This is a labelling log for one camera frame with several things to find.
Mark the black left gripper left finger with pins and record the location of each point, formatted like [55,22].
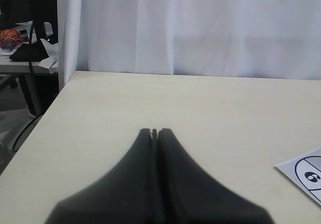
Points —
[128,193]

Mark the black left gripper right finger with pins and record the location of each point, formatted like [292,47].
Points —
[191,195]

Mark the printed paper game board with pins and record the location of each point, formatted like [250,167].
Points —
[304,172]

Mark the crumpled white paper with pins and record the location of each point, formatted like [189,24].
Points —
[52,61]

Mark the grey side table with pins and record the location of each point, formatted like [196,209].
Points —
[8,67]

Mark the white curtain backdrop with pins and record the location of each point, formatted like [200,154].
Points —
[243,38]

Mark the orange basketball toy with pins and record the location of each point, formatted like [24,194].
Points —
[10,33]

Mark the black monitor stand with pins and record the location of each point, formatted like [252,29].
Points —
[43,25]

